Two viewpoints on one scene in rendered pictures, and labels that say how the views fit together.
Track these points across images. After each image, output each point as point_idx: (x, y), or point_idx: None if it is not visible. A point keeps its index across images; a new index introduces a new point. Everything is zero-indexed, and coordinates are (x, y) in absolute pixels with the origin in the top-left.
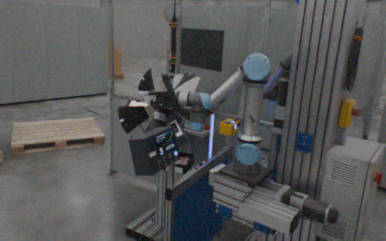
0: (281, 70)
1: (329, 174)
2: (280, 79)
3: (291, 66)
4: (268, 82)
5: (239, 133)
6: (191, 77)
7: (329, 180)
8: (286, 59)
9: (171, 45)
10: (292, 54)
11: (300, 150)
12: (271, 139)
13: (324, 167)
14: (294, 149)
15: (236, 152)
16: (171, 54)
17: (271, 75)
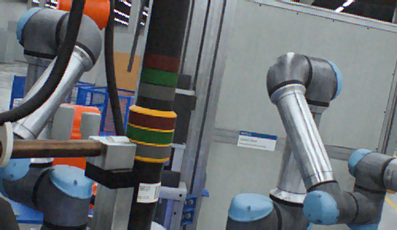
0: (84, 71)
1: (202, 201)
2: (194, 93)
3: (224, 67)
4: (53, 111)
5: (269, 212)
6: None
7: (200, 209)
8: (100, 45)
9: (186, 19)
10: (228, 46)
11: (206, 192)
12: (177, 214)
13: (202, 196)
14: (209, 196)
15: (311, 224)
16: (175, 90)
17: (59, 90)
